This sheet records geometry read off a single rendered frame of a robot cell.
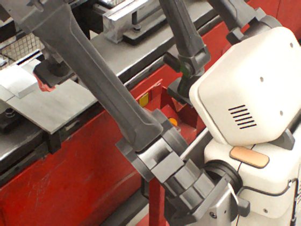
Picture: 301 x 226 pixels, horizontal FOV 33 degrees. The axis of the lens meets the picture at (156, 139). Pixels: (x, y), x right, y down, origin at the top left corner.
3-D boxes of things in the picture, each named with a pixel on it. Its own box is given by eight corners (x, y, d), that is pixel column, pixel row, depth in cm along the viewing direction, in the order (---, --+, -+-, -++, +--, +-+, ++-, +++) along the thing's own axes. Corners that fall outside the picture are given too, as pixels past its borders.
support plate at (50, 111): (51, 134, 131) (50, 132, 131) (-14, 91, 143) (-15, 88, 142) (99, 99, 141) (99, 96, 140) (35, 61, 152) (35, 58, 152)
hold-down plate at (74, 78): (4, 135, 147) (2, 127, 145) (-8, 126, 149) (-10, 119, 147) (79, 84, 163) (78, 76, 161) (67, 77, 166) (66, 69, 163)
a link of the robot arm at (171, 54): (190, 70, 143) (210, 52, 146) (160, 46, 146) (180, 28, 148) (186, 91, 154) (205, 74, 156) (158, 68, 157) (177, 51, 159)
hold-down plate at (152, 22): (134, 46, 178) (134, 39, 176) (122, 40, 180) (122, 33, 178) (186, 11, 194) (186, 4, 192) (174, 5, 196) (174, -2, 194)
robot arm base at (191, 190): (198, 221, 87) (233, 177, 94) (168, 185, 86) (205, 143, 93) (171, 229, 94) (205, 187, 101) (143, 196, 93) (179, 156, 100)
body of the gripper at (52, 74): (32, 69, 124) (38, 55, 118) (63, 50, 130) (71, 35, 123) (49, 90, 124) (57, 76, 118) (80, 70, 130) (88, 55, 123)
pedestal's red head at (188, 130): (159, 171, 167) (161, 133, 154) (123, 148, 173) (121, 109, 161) (196, 138, 178) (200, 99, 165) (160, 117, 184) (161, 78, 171)
